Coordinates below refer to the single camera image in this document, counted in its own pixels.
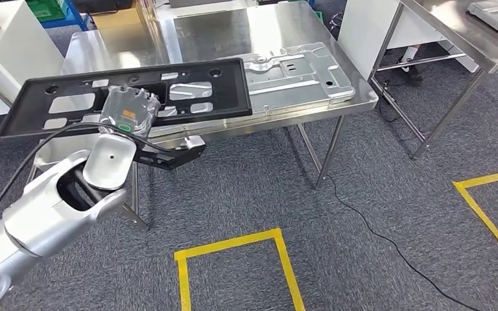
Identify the yellow floor tape square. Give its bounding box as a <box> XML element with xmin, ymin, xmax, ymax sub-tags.
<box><xmin>452</xmin><ymin>167</ymin><xmax>498</xmax><ymax>275</ymax></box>

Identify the black floor cable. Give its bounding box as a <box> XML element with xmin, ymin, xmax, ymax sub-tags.
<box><xmin>325</xmin><ymin>174</ymin><xmax>484</xmax><ymax>311</ymax></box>

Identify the person's foot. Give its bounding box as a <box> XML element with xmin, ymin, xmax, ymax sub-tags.
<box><xmin>396</xmin><ymin>44</ymin><xmax>425</xmax><ymax>87</ymax></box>

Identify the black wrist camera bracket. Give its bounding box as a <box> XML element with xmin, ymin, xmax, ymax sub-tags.
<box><xmin>133</xmin><ymin>136</ymin><xmax>208</xmax><ymax>172</ymax></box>

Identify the blue cart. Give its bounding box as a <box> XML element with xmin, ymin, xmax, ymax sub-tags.
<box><xmin>40</xmin><ymin>0</ymin><xmax>91</xmax><ymax>31</ymax></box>

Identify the black plastic plate part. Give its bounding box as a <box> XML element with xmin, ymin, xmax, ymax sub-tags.
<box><xmin>0</xmin><ymin>58</ymin><xmax>254</xmax><ymax>141</ymax></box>

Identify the stainless steel workbench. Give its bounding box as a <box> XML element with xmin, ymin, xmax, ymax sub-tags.
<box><xmin>25</xmin><ymin>0</ymin><xmax>379</xmax><ymax>231</ymax></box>

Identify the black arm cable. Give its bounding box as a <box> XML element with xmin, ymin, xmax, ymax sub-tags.
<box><xmin>0</xmin><ymin>122</ymin><xmax>172</xmax><ymax>233</ymax></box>

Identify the white cabinet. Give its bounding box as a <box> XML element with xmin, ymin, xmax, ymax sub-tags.
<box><xmin>0</xmin><ymin>0</ymin><xmax>66</xmax><ymax>122</ymax></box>
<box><xmin>338</xmin><ymin>0</ymin><xmax>481</xmax><ymax>82</ymax></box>

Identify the green plastic crate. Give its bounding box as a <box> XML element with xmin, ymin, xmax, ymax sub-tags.
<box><xmin>25</xmin><ymin>0</ymin><xmax>68</xmax><ymax>22</ymax></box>

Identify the stainless steel table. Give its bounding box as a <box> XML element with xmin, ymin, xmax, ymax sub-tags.
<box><xmin>368</xmin><ymin>0</ymin><xmax>498</xmax><ymax>161</ymax></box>

